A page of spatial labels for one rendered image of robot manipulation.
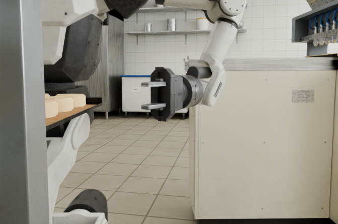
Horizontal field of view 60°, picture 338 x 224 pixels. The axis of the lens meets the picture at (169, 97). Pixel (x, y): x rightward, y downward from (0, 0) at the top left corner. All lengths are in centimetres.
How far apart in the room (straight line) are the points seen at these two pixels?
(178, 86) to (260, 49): 496
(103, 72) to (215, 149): 378
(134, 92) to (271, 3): 290
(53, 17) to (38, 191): 58
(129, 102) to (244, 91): 388
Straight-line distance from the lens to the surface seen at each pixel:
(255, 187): 160
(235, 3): 86
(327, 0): 192
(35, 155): 22
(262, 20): 568
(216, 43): 85
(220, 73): 82
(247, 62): 149
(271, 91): 152
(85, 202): 118
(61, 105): 45
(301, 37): 208
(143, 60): 579
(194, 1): 85
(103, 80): 507
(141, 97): 514
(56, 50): 77
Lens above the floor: 83
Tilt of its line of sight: 5 degrees down
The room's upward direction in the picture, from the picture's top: straight up
